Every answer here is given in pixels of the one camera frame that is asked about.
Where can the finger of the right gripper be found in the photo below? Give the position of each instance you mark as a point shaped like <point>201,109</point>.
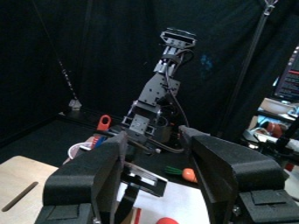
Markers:
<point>167,147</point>
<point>141,145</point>

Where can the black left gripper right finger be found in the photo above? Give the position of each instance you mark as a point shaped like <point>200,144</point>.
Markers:
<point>238,175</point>

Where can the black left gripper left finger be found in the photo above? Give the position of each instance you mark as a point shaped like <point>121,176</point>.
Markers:
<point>83,178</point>

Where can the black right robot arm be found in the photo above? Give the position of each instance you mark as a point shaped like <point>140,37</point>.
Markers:
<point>163,84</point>

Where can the pink plastic bowl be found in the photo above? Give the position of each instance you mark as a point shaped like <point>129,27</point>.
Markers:
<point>77,150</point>

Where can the black dough cutter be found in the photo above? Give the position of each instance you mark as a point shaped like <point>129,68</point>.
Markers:
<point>144,181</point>

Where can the white bowl on shelf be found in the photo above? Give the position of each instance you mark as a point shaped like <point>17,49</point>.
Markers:
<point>276,106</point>

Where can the toy carrot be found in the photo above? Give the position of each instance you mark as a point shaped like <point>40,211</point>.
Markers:
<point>185,173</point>

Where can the wooden cutting board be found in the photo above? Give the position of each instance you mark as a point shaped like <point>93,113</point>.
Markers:
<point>23,186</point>

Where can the red cup on shelf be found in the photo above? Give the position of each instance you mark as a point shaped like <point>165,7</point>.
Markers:
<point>274,128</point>

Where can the red toy ball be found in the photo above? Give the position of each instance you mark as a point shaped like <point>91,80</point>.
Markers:
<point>167,221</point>

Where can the computer monitor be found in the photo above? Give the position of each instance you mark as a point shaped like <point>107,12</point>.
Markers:
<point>288,77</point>

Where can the black frame pole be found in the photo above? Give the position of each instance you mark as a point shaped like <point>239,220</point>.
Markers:
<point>247,70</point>

